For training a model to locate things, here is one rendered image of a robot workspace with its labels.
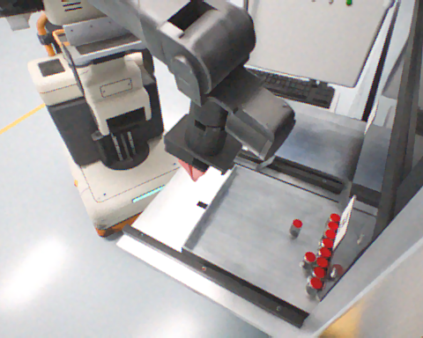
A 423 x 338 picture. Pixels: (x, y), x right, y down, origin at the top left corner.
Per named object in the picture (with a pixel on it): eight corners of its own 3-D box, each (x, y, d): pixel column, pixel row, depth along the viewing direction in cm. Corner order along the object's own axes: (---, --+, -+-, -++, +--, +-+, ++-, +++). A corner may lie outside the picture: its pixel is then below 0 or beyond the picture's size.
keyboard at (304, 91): (334, 91, 115) (337, 85, 113) (329, 109, 107) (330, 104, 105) (241, 69, 126) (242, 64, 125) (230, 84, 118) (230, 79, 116)
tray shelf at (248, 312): (385, 133, 89) (388, 128, 88) (338, 374, 48) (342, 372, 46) (245, 92, 104) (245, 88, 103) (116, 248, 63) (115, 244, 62)
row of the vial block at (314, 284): (334, 226, 64) (341, 215, 61) (314, 299, 54) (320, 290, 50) (324, 222, 65) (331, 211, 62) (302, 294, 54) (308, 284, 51)
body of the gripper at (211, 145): (222, 179, 40) (235, 143, 34) (161, 145, 41) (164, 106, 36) (241, 150, 44) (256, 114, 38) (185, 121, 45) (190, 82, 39)
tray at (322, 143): (387, 138, 85) (392, 129, 82) (374, 201, 69) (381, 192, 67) (278, 106, 95) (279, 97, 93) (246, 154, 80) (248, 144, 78)
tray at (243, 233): (370, 226, 65) (376, 217, 62) (348, 341, 49) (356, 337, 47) (234, 172, 75) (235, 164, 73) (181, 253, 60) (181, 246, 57)
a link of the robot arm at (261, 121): (228, -3, 28) (166, 51, 26) (330, 55, 25) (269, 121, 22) (229, 78, 39) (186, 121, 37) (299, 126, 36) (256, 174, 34)
